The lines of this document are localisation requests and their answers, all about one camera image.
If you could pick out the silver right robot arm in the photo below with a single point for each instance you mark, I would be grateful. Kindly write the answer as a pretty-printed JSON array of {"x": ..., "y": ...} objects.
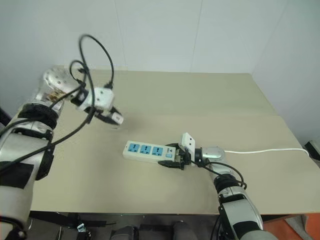
[{"x": 240, "y": 207}]

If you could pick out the dark grey box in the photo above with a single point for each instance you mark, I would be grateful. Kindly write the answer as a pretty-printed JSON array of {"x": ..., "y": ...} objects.
[{"x": 312, "y": 150}]

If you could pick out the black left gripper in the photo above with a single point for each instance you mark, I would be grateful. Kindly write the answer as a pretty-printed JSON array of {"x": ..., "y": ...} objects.
[{"x": 103, "y": 113}]

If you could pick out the black object at wall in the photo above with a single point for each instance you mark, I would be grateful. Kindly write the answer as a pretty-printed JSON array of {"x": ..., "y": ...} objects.
[{"x": 3, "y": 117}]

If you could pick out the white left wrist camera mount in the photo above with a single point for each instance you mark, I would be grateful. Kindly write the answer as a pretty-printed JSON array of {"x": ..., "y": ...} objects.
[{"x": 103, "y": 96}]

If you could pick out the black table frame bar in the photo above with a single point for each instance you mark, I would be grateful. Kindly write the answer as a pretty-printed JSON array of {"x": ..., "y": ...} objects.
[{"x": 100, "y": 217}]

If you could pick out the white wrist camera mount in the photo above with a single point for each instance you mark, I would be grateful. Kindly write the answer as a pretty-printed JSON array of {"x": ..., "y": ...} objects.
[
  {"x": 103, "y": 96},
  {"x": 188, "y": 140}
]

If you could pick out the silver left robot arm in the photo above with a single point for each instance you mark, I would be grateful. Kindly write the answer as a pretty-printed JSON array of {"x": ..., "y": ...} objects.
[{"x": 17, "y": 160}]

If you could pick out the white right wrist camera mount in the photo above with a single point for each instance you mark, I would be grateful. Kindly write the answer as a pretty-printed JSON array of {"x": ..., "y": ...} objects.
[{"x": 188, "y": 140}]

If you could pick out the white charger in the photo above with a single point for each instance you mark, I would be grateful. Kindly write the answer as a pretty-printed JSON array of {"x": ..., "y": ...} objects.
[{"x": 118, "y": 118}]

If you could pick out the white power strip blue sockets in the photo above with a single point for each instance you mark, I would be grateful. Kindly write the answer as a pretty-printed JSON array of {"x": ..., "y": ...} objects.
[{"x": 145, "y": 150}]

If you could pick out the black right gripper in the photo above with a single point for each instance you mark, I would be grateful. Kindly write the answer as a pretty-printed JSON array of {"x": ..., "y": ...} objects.
[{"x": 183, "y": 158}]

